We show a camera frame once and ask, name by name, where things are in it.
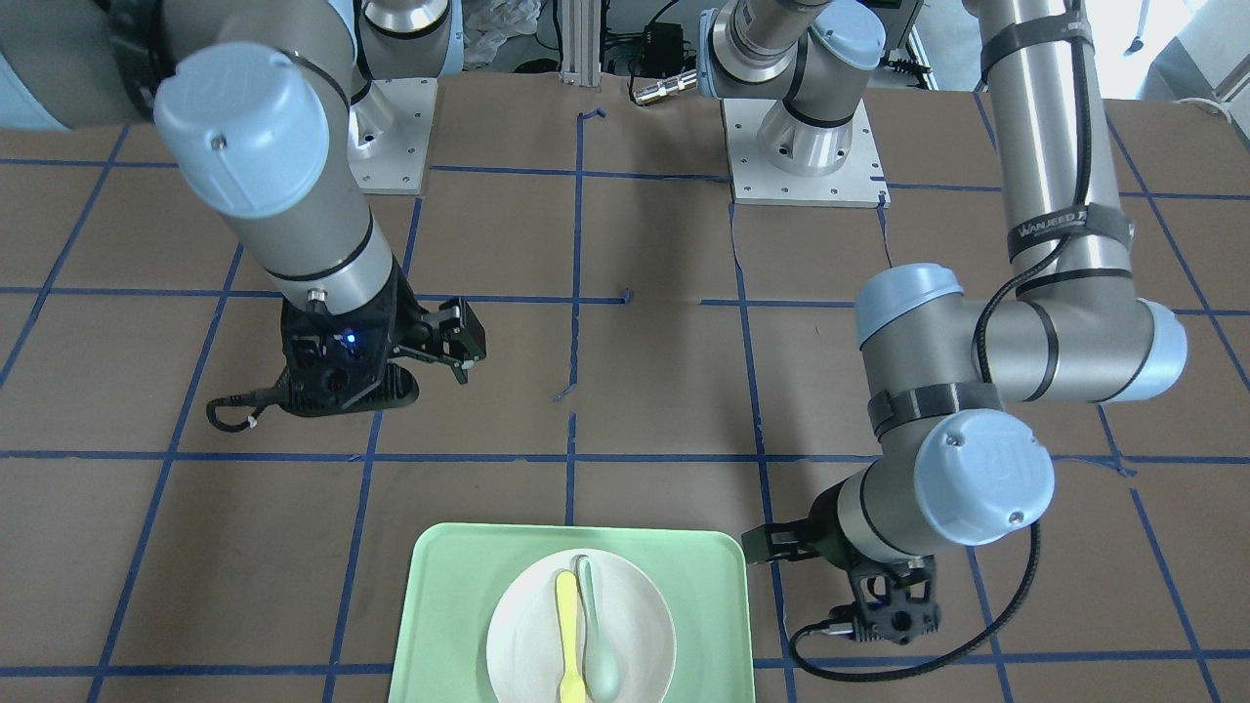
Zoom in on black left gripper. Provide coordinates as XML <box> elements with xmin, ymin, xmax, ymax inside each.
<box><xmin>741</xmin><ymin>483</ymin><xmax>866</xmax><ymax>570</ymax></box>

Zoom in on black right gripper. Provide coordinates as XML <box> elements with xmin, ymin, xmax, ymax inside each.
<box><xmin>281</xmin><ymin>266</ymin><xmax>488</xmax><ymax>418</ymax></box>

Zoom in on yellow plastic fork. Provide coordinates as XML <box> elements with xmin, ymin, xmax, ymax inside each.
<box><xmin>555</xmin><ymin>569</ymin><xmax>588</xmax><ymax>702</ymax></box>

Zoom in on cream round plate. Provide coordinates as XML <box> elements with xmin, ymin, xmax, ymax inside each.
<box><xmin>485</xmin><ymin>548</ymin><xmax>676</xmax><ymax>702</ymax></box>

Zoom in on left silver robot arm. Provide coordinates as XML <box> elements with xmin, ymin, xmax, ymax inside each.
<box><xmin>743</xmin><ymin>1</ymin><xmax>1188</xmax><ymax>569</ymax></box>

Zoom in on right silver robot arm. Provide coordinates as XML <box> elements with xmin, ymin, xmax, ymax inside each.
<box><xmin>1</xmin><ymin>1</ymin><xmax>486</xmax><ymax>433</ymax></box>

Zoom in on light green plastic tray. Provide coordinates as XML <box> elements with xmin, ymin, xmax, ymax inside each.
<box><xmin>389</xmin><ymin>523</ymin><xmax>755</xmax><ymax>702</ymax></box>

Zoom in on light green plastic spoon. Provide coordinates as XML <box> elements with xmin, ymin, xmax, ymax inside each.
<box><xmin>574</xmin><ymin>555</ymin><xmax>623</xmax><ymax>702</ymax></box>

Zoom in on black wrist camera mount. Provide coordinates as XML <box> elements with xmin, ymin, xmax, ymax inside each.
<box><xmin>848</xmin><ymin>555</ymin><xmax>941</xmax><ymax>645</ymax></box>

